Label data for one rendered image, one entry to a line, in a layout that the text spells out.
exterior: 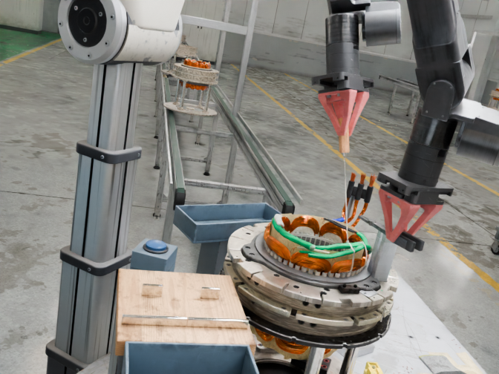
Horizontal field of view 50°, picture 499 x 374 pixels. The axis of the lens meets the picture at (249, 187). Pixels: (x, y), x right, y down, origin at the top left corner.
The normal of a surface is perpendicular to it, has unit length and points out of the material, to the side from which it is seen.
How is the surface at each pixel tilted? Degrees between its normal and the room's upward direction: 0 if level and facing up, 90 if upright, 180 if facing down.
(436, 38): 100
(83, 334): 90
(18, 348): 0
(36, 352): 0
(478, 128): 113
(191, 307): 0
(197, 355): 90
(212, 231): 90
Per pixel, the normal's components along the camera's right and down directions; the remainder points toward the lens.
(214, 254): -0.84, 0.01
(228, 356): 0.21, 0.33
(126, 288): 0.18, -0.94
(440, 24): -0.49, 0.41
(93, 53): -0.45, 0.18
